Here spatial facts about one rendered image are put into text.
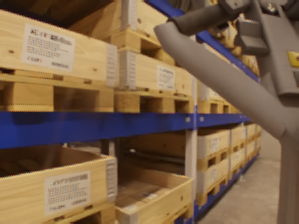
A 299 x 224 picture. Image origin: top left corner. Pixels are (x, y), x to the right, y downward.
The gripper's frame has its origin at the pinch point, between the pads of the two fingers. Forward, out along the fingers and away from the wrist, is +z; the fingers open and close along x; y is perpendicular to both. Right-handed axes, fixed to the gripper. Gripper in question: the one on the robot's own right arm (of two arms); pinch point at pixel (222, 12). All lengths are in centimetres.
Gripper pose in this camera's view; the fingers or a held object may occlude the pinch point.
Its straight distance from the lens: 37.6
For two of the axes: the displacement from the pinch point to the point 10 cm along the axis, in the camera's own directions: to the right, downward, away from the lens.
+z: 5.2, 8.4, -1.7
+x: 1.4, -2.9, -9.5
